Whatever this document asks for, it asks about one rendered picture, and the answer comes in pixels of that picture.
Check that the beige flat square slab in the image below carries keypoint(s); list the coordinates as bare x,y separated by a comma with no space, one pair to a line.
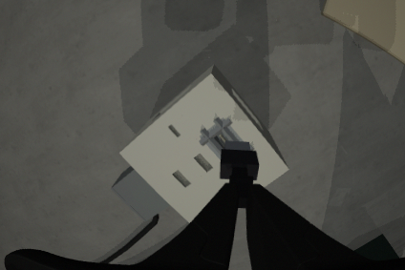
382,22

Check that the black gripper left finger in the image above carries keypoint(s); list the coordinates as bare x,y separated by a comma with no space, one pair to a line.
205,244

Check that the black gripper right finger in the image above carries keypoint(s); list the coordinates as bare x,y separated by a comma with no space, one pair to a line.
280,239

